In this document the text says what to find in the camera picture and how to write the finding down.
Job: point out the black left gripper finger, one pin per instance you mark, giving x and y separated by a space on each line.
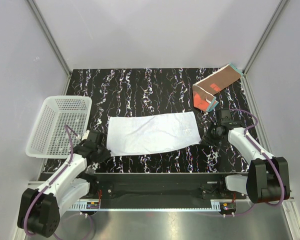
101 150
98 158

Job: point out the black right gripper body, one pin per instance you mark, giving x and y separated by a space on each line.
214 133

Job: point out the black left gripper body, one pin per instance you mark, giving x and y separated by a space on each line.
102 146

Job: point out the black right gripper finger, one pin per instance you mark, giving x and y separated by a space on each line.
206 141
207 134

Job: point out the white terry towel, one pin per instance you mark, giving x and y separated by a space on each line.
146 135

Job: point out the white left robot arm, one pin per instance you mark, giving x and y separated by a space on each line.
41 208

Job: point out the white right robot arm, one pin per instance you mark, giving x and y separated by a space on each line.
267 180

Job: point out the brown folded towel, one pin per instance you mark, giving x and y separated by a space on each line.
204 91

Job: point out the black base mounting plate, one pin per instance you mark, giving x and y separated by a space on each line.
162 191

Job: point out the white plastic basket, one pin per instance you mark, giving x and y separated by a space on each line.
48 138

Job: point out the white slotted cable duct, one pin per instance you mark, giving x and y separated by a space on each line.
80 206

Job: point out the right aluminium corner post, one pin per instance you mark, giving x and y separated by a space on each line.
268 29

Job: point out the aluminium corner post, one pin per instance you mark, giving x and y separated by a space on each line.
48 35
268 29

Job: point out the left aluminium corner post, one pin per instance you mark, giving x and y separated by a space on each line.
48 35

